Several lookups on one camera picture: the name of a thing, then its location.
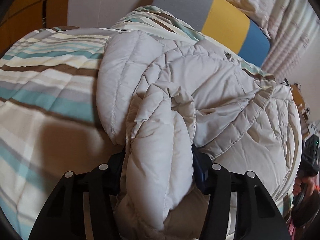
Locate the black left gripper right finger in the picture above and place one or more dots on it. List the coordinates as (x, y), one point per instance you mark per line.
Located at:
(210, 177)

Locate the right hand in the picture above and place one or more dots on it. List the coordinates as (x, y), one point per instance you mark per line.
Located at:
(309, 185)

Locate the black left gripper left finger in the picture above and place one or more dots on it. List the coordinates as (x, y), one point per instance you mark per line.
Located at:
(105, 177)

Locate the orange wooden wardrobe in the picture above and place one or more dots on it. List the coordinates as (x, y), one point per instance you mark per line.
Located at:
(20, 17)

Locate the grey yellow blue headboard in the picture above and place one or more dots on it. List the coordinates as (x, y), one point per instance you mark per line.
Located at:
(223, 22)

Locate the wooden side table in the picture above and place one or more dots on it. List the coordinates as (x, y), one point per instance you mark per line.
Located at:
(301, 106)

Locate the striped bed comforter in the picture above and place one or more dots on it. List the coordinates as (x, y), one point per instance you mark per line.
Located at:
(49, 120)

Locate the pink patterned curtain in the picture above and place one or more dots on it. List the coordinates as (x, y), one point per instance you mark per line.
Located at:
(290, 25)

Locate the white puffer down jacket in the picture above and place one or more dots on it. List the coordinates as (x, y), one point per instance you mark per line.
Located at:
(159, 98)

